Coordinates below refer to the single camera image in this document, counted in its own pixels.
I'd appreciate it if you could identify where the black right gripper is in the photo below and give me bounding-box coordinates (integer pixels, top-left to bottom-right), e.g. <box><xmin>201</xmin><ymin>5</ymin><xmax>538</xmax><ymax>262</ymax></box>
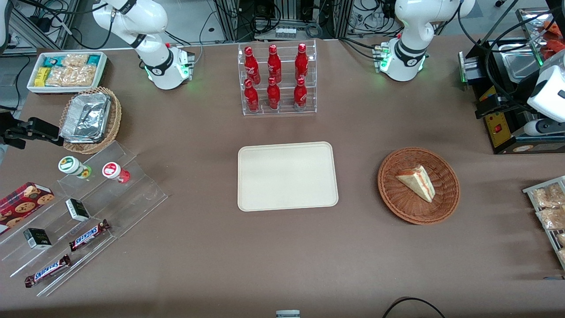
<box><xmin>0</xmin><ymin>117</ymin><xmax>65</xmax><ymax>148</ymax></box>

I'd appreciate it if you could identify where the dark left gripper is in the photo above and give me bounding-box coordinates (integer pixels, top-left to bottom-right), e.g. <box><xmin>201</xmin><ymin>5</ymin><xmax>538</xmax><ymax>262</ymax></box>
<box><xmin>475</xmin><ymin>93</ymin><xmax>530</xmax><ymax>120</ymax></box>

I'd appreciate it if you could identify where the triangular sandwich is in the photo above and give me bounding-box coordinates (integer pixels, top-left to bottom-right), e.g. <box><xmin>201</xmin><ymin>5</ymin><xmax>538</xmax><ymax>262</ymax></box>
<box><xmin>395</xmin><ymin>165</ymin><xmax>436</xmax><ymax>204</ymax></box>

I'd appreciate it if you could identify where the oval tan wicker basket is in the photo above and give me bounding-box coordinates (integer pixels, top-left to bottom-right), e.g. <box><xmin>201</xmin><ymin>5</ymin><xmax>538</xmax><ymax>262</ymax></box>
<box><xmin>59</xmin><ymin>87</ymin><xmax>122</xmax><ymax>155</ymax></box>

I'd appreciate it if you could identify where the round brown wicker basket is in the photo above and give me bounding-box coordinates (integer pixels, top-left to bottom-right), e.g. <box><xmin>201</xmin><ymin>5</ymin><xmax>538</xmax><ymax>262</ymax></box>
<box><xmin>377</xmin><ymin>147</ymin><xmax>461</xmax><ymax>226</ymax></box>

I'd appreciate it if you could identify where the cream plastic tray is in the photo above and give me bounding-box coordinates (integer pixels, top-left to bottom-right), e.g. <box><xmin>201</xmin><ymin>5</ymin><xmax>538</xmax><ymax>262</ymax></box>
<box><xmin>237</xmin><ymin>141</ymin><xmax>339</xmax><ymax>212</ymax></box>

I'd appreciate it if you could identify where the black food warmer machine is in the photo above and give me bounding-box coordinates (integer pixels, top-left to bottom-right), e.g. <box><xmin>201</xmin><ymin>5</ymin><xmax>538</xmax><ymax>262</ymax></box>
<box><xmin>458</xmin><ymin>7</ymin><xmax>565</xmax><ymax>155</ymax></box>

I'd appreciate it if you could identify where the steel warmer pan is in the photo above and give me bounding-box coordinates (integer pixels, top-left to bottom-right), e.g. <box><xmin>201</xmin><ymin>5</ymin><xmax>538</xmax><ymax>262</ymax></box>
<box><xmin>498</xmin><ymin>43</ymin><xmax>538</xmax><ymax>83</ymax></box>

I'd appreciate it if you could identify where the silver foil container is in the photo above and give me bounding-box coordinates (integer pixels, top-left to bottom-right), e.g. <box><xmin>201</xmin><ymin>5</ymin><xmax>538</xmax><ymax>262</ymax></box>
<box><xmin>60</xmin><ymin>93</ymin><xmax>112</xmax><ymax>144</ymax></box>

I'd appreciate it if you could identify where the green lid white cup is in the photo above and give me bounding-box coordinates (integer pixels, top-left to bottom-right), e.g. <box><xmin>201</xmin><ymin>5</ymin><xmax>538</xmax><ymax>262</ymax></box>
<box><xmin>58</xmin><ymin>155</ymin><xmax>92</xmax><ymax>179</ymax></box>

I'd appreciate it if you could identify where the clear rice cracker bag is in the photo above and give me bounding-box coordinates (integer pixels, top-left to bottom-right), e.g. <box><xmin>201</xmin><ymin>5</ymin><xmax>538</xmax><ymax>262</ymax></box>
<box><xmin>62</xmin><ymin>53</ymin><xmax>90</xmax><ymax>69</ymax></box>
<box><xmin>45</xmin><ymin>66</ymin><xmax>73</xmax><ymax>87</ymax></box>
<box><xmin>71</xmin><ymin>65</ymin><xmax>98</xmax><ymax>87</ymax></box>

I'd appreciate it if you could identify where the red cookie box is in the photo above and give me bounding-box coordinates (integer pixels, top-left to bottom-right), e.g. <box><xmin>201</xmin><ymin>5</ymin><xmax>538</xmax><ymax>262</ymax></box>
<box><xmin>0</xmin><ymin>182</ymin><xmax>55</xmax><ymax>235</ymax></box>

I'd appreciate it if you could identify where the red sausage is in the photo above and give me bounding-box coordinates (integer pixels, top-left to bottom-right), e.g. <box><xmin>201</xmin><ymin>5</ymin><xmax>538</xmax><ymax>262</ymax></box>
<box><xmin>541</xmin><ymin>20</ymin><xmax>565</xmax><ymax>37</ymax></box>
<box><xmin>545</xmin><ymin>39</ymin><xmax>565</xmax><ymax>58</ymax></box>

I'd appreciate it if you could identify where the red lid white cup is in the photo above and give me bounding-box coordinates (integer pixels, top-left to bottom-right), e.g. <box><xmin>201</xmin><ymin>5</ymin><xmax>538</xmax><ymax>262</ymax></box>
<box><xmin>102</xmin><ymin>162</ymin><xmax>131</xmax><ymax>184</ymax></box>

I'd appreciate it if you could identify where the white snack bin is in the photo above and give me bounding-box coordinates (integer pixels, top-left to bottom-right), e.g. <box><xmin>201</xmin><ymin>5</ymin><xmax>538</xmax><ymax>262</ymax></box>
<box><xmin>26</xmin><ymin>51</ymin><xmax>109</xmax><ymax>95</ymax></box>

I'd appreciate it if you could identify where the small dark green box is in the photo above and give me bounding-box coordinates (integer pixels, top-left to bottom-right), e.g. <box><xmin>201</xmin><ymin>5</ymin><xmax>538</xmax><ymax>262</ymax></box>
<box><xmin>23</xmin><ymin>227</ymin><xmax>53</xmax><ymax>250</ymax></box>
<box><xmin>65</xmin><ymin>198</ymin><xmax>90</xmax><ymax>222</ymax></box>

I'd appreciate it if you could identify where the clear acrylic stepped stand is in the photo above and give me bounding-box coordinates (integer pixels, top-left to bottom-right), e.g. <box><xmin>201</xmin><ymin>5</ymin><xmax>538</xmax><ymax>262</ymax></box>
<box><xmin>0</xmin><ymin>140</ymin><xmax>169</xmax><ymax>297</ymax></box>

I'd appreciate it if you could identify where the brown Snickers bar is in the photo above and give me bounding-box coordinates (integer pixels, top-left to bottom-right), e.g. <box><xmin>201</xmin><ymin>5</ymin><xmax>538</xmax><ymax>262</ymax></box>
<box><xmin>24</xmin><ymin>254</ymin><xmax>72</xmax><ymax>288</ymax></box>
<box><xmin>69</xmin><ymin>220</ymin><xmax>111</xmax><ymax>252</ymax></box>

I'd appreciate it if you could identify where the red cola bottle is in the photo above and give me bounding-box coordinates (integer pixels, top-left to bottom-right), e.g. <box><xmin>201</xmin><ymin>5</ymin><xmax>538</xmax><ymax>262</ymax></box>
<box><xmin>267</xmin><ymin>44</ymin><xmax>282</xmax><ymax>83</ymax></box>
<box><xmin>295</xmin><ymin>43</ymin><xmax>309</xmax><ymax>82</ymax></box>
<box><xmin>244</xmin><ymin>46</ymin><xmax>261</xmax><ymax>85</ymax></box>
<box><xmin>294</xmin><ymin>77</ymin><xmax>308</xmax><ymax>111</ymax></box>
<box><xmin>244</xmin><ymin>79</ymin><xmax>260</xmax><ymax>113</ymax></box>
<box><xmin>267</xmin><ymin>77</ymin><xmax>281</xmax><ymax>110</ymax></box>

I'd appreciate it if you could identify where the clear acrylic bottle rack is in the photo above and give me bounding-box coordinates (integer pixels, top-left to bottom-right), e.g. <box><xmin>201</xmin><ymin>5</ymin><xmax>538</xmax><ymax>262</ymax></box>
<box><xmin>237</xmin><ymin>39</ymin><xmax>317</xmax><ymax>116</ymax></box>

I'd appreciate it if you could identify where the grey wire rack tray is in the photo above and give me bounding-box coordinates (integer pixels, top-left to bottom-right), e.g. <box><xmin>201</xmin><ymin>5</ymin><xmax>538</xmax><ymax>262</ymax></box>
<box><xmin>522</xmin><ymin>176</ymin><xmax>565</xmax><ymax>271</ymax></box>

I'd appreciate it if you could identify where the aluminium frame shelving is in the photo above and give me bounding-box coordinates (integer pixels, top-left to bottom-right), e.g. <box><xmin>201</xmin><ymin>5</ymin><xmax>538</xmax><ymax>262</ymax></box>
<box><xmin>9</xmin><ymin>0</ymin><xmax>81</xmax><ymax>50</ymax></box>

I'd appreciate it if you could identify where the black cable loop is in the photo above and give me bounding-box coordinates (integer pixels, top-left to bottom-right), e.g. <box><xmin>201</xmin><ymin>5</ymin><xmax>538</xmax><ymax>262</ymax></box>
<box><xmin>382</xmin><ymin>297</ymin><xmax>446</xmax><ymax>318</ymax></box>

